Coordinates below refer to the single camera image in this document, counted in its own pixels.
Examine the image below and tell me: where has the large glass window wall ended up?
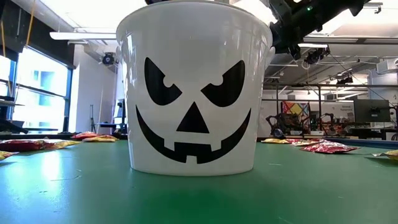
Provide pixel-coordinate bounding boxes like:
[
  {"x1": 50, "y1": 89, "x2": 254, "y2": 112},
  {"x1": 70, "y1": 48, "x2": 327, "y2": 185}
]
[{"x1": 0, "y1": 46, "x2": 74, "y2": 134}]

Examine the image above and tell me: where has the white ceiling light fixture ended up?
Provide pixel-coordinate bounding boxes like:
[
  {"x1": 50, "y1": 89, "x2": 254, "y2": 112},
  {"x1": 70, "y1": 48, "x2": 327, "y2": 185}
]
[{"x1": 49, "y1": 30, "x2": 118, "y2": 41}]

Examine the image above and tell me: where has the monitor on black rolling stand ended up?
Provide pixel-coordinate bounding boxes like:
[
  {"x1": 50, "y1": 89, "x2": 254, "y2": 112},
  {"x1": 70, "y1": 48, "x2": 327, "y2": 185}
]
[{"x1": 98, "y1": 98, "x2": 128, "y2": 135}]

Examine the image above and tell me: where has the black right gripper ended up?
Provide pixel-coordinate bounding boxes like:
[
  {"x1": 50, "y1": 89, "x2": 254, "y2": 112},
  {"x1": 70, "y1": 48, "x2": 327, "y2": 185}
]
[{"x1": 270, "y1": 18, "x2": 304, "y2": 60}]

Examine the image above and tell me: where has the green table mat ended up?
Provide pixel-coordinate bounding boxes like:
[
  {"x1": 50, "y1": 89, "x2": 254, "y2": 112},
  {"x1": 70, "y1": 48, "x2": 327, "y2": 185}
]
[{"x1": 0, "y1": 139, "x2": 398, "y2": 224}]

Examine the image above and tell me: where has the black track spotlight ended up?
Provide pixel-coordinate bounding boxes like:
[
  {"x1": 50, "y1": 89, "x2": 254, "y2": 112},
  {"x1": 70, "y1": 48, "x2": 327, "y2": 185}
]
[
  {"x1": 336, "y1": 74, "x2": 354, "y2": 85},
  {"x1": 303, "y1": 47, "x2": 331, "y2": 65}
]

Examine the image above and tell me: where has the white ceiling unit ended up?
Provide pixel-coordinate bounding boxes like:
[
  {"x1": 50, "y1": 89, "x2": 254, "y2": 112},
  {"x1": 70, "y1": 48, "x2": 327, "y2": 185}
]
[{"x1": 375, "y1": 58, "x2": 398, "y2": 75}]

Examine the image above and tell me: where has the black metal rack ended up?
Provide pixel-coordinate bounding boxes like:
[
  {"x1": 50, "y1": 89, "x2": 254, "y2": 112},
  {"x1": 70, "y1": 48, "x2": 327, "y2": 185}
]
[{"x1": 262, "y1": 82, "x2": 398, "y2": 138}]

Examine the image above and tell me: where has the colourful patterned quilt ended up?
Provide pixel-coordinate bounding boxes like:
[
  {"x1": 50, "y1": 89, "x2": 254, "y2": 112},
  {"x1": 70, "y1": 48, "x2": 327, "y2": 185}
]
[{"x1": 282, "y1": 101, "x2": 311, "y2": 118}]

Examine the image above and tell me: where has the white jack-o-lantern face bucket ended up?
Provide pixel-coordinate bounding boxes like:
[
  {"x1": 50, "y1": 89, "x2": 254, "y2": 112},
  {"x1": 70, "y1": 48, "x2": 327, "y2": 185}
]
[{"x1": 116, "y1": 0, "x2": 277, "y2": 177}]

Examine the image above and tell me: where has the ceiling light strip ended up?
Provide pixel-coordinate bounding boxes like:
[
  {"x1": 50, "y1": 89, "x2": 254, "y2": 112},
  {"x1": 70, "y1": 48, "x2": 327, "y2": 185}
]
[{"x1": 298, "y1": 42, "x2": 330, "y2": 49}]

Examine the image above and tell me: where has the yellow candy packet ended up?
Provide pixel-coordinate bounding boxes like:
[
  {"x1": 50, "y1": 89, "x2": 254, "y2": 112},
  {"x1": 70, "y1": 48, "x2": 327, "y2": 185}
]
[
  {"x1": 82, "y1": 134, "x2": 119, "y2": 143},
  {"x1": 43, "y1": 139, "x2": 82, "y2": 149},
  {"x1": 0, "y1": 151, "x2": 19, "y2": 161},
  {"x1": 373, "y1": 149, "x2": 398, "y2": 161},
  {"x1": 261, "y1": 138, "x2": 292, "y2": 144}
]

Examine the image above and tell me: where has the yellow hanging cable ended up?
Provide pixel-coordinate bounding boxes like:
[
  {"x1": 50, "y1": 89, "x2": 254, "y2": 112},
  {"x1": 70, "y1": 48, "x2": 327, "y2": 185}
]
[
  {"x1": 25, "y1": 2, "x2": 35, "y2": 47},
  {"x1": 0, "y1": 20, "x2": 6, "y2": 58}
]

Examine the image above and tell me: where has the black round ceiling lamp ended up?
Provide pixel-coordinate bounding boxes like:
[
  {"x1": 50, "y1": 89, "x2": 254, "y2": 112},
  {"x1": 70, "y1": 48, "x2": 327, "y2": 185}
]
[{"x1": 101, "y1": 52, "x2": 116, "y2": 67}]

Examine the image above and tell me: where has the dark ceiling rail fixture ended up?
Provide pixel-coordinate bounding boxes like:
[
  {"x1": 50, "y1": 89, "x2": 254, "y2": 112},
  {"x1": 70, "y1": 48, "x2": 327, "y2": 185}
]
[{"x1": 363, "y1": 1, "x2": 384, "y2": 15}]

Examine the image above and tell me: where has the background robot rig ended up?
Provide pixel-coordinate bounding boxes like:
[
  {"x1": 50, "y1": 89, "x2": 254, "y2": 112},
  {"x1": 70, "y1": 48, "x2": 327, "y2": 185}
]
[{"x1": 266, "y1": 112, "x2": 346, "y2": 138}]

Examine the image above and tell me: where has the dark background monitor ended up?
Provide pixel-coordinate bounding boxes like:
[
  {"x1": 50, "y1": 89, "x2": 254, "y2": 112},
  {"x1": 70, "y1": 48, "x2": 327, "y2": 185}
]
[{"x1": 353, "y1": 98, "x2": 392, "y2": 123}]

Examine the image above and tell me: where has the black tripod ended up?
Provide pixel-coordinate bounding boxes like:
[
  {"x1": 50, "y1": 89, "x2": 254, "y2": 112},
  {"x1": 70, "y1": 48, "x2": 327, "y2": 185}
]
[{"x1": 89, "y1": 104, "x2": 97, "y2": 134}]

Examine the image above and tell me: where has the red candy packet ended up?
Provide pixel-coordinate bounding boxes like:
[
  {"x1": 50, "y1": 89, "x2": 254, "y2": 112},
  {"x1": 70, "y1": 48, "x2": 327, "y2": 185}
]
[
  {"x1": 0, "y1": 139, "x2": 47, "y2": 152},
  {"x1": 285, "y1": 138, "x2": 327, "y2": 147},
  {"x1": 70, "y1": 131, "x2": 101, "y2": 140},
  {"x1": 300, "y1": 140, "x2": 361, "y2": 154}
]

